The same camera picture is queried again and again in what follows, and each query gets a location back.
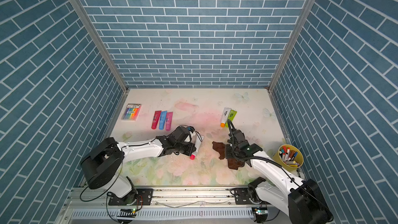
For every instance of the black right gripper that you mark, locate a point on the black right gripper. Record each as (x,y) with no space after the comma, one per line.
(227,151)

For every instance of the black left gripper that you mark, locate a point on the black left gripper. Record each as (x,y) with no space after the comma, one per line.
(190,151)

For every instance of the brown wiping cloth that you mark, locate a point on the brown wiping cloth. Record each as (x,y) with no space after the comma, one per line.
(224,154)

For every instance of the white pink-capped toothpaste tube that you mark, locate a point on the white pink-capped toothpaste tube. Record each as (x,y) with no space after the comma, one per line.
(197,144)

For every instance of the blue toothpaste tube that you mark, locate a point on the blue toothpaste tube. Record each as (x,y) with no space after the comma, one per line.
(162,120)

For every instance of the magenta toothpaste tube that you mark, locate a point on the magenta toothpaste tube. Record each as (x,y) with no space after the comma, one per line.
(168,121)

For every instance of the red toothpaste tube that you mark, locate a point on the red toothpaste tube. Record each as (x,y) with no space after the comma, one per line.
(155,120)

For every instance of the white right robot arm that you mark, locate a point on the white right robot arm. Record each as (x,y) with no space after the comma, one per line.
(301,200)

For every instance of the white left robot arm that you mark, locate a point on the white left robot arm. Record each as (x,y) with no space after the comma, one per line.
(102,166)

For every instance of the green toothpaste tube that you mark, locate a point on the green toothpaste tube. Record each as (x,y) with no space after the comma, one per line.
(231,116)

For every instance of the white orange-capped toothpaste tube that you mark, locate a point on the white orange-capped toothpaste tube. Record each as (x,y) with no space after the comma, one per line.
(224,117)

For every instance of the yellow cup of markers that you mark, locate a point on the yellow cup of markers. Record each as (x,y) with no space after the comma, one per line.
(289,157)

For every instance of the rainbow highlighter pen pack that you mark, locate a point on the rainbow highlighter pen pack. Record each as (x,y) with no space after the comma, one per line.
(131,112)

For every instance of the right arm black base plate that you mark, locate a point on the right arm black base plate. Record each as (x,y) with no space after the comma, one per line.
(245,196)

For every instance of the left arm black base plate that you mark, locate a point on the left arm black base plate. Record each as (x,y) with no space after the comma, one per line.
(137,197)

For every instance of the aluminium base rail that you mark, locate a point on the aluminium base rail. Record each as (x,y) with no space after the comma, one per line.
(168,203)

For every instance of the aluminium right corner post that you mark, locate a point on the aluminium right corner post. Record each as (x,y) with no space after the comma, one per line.
(292,40)

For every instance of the aluminium corner post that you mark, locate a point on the aluminium corner post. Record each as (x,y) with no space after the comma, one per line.
(292,40)
(83,16)

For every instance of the aluminium left corner post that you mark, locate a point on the aluminium left corner post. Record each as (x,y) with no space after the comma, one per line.
(83,16)

